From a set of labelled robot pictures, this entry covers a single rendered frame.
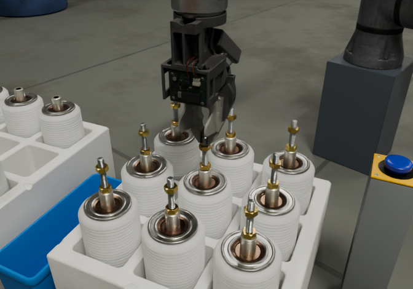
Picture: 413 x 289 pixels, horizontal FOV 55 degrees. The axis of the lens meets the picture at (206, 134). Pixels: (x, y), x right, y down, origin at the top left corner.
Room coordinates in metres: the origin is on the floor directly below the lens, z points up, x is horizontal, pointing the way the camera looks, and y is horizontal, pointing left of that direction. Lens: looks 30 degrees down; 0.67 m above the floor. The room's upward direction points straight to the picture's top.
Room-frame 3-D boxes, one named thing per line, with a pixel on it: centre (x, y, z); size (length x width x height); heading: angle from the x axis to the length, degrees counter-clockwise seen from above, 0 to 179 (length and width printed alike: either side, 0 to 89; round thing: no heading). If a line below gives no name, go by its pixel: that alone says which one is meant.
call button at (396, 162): (0.50, -0.29, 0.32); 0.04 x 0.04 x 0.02
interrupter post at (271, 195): (0.50, -0.11, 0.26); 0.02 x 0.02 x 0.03
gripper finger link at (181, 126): (0.54, 0.03, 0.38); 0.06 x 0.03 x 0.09; 156
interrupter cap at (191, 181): (0.55, 0.00, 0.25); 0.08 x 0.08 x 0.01
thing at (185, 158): (0.70, 0.06, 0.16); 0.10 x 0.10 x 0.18
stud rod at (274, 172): (0.50, -0.11, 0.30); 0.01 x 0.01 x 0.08
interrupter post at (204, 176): (0.55, 0.00, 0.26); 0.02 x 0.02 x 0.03
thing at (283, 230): (0.50, -0.11, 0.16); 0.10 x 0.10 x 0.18
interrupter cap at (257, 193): (0.50, -0.11, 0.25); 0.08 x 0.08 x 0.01
